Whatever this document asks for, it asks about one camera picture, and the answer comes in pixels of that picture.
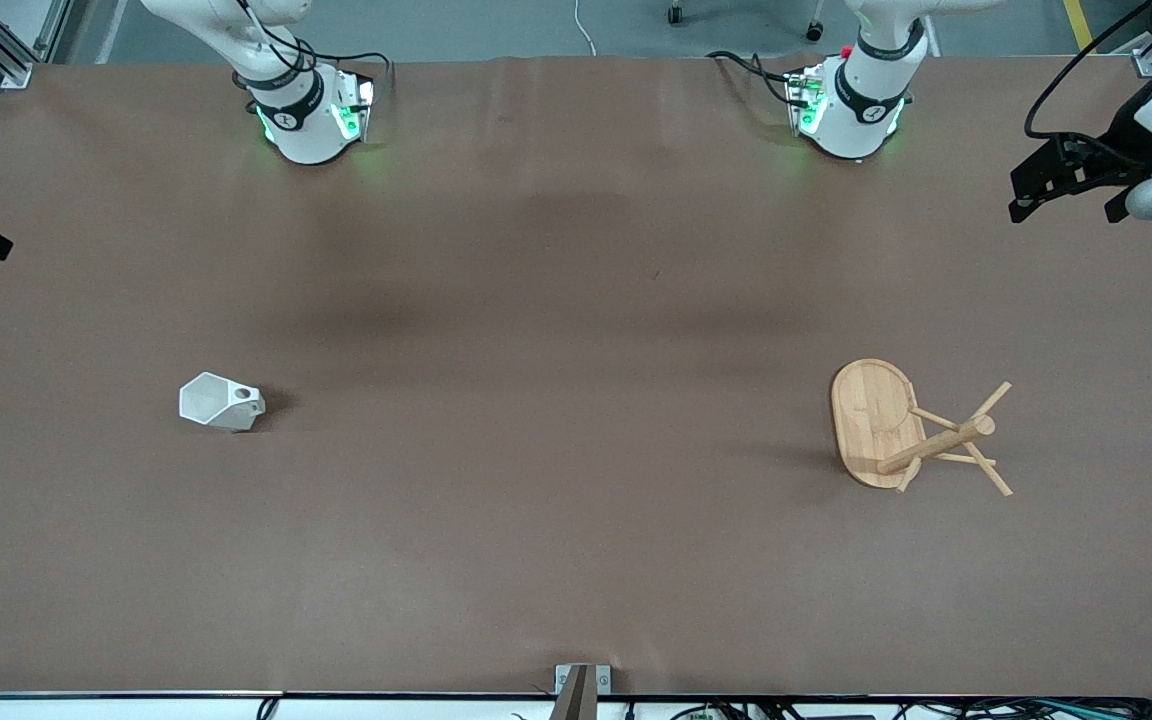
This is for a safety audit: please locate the white faceted cup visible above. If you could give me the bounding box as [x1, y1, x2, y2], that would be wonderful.
[179, 372, 266, 433]

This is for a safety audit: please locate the wooden cup rack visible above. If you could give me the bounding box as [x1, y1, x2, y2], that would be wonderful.
[829, 358, 1015, 499]

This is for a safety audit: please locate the brown paper table cover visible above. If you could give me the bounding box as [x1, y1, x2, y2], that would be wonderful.
[0, 55, 1152, 697]

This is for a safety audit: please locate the black arm base cable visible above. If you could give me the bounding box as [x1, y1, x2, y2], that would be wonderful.
[308, 38, 395, 93]
[706, 49, 805, 109]

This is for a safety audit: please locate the green cable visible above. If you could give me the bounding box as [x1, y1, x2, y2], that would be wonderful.
[971, 698, 1152, 719]

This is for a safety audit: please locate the grey metal mount bracket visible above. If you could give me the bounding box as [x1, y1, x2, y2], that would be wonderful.
[548, 663, 613, 720]

